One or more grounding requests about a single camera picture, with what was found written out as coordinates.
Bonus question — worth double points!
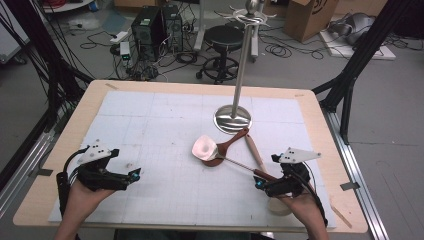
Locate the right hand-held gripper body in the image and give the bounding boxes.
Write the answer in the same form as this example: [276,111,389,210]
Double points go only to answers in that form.
[265,147,323,198]

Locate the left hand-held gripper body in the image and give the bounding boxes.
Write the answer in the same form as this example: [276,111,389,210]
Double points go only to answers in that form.
[77,139,134,193]

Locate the beige ladle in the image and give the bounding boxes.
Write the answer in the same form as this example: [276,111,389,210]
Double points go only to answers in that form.
[244,134,294,217]

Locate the dark wooden spoon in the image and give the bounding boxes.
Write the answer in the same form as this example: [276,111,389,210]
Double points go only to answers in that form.
[201,127,250,168]

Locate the metal utensil rack stand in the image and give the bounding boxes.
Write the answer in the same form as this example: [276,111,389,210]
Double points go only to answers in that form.
[213,0,278,135]

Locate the person's left hand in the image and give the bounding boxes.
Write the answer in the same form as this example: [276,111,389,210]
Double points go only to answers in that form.
[68,181,116,218]

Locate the person's right hand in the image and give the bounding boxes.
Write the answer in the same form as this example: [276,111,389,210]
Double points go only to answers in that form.
[278,191,326,228]

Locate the white grid mat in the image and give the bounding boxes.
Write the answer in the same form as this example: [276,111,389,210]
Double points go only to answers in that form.
[48,90,337,229]

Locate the white power supply green display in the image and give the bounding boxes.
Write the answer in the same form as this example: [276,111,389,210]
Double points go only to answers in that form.
[119,41,132,66]

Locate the white stand pole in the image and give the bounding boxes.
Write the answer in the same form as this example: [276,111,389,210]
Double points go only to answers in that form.
[249,24,260,63]
[193,0,206,53]

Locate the white power strip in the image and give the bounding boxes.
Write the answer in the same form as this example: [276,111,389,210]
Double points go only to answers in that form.
[109,30,129,44]

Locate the large black computer tower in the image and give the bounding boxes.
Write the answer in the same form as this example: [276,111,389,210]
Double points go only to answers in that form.
[130,5,164,63]

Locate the black round stool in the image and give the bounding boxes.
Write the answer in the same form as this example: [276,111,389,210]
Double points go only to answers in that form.
[195,25,245,85]

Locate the white foam board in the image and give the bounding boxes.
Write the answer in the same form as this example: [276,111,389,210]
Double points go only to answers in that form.
[319,29,397,61]

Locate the slim black computer tower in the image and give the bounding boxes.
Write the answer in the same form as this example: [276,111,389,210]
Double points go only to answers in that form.
[161,4,184,54]

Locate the grey device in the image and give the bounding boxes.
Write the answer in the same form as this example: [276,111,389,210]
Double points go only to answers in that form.
[328,12,376,46]

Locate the white cabinet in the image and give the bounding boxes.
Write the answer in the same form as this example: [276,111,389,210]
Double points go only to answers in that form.
[0,0,31,64]

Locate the white round table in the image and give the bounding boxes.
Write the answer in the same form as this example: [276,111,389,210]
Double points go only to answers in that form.
[41,0,94,14]

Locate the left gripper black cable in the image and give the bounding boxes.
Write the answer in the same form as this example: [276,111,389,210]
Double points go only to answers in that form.
[56,146,90,216]

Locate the aluminium rail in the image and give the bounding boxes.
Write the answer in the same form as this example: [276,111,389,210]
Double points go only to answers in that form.
[321,106,389,240]
[0,109,64,218]

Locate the black frame strut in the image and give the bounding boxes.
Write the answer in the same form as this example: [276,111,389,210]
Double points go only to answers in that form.
[6,0,94,134]
[313,0,413,144]

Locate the black floor cable coil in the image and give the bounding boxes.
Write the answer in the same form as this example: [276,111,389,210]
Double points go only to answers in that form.
[264,43,293,59]

